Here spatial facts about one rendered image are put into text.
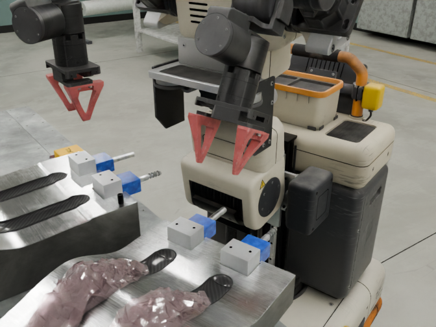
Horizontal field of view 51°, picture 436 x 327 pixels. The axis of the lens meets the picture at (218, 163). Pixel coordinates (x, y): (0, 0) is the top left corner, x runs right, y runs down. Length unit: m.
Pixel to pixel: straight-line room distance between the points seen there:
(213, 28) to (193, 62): 0.43
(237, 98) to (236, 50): 0.08
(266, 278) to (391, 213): 1.90
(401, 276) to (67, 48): 1.70
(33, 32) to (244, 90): 0.34
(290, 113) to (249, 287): 0.75
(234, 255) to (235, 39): 0.31
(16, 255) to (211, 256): 0.30
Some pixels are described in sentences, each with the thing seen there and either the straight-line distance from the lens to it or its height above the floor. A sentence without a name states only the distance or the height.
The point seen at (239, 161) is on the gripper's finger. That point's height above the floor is 1.01.
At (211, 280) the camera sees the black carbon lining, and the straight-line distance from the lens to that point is 0.71.
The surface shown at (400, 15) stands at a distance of 6.45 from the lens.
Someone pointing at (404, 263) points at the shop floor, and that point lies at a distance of 2.25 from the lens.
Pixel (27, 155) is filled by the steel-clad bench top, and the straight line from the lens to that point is 1.28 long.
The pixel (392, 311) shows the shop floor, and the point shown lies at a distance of 1.99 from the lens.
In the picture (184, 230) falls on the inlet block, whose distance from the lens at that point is 0.76.
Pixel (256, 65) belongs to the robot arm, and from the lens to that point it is 0.69.
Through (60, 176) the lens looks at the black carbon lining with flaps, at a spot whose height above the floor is 0.89.
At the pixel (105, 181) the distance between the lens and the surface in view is 0.85.
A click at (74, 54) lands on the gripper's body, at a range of 0.86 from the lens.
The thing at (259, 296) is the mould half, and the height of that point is 0.85.
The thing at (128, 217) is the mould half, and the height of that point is 0.87.
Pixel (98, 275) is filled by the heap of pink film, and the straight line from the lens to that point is 0.64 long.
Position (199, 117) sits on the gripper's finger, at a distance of 0.71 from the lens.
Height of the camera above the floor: 1.32
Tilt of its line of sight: 27 degrees down
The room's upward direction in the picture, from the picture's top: straight up
